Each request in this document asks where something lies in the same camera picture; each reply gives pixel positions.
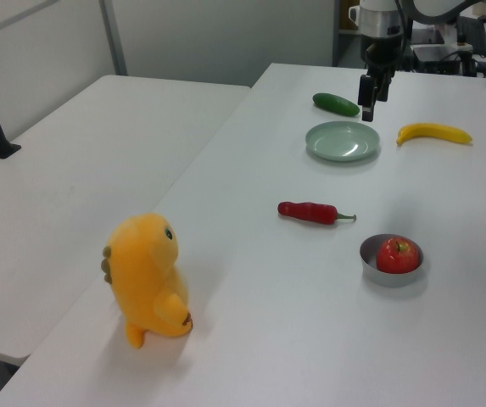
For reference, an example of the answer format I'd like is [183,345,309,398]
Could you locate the red toy apple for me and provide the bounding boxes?
[375,236,421,275]

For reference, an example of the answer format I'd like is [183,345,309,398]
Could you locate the round metal bowl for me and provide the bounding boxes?
[359,233,425,288]

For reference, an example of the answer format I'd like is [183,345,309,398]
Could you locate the yellow toy banana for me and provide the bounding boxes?
[396,122,473,148]

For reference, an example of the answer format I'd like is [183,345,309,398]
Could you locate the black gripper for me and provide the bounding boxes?
[357,35,405,123]

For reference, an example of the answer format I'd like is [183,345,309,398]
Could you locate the green toy cucumber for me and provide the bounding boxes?
[312,92,360,118]

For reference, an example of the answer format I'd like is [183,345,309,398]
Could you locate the pale green plastic plate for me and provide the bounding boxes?
[304,120,382,163]

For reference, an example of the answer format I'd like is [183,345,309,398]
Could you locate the yellow plush toy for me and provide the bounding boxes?
[100,211,194,350]

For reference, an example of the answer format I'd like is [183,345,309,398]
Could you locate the red toy chili pepper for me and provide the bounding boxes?
[277,201,357,226]

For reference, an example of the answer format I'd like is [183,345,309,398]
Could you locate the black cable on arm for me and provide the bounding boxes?
[394,0,414,71]

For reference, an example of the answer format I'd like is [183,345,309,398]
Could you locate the black desk equipment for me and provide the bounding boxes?
[411,42,486,78]

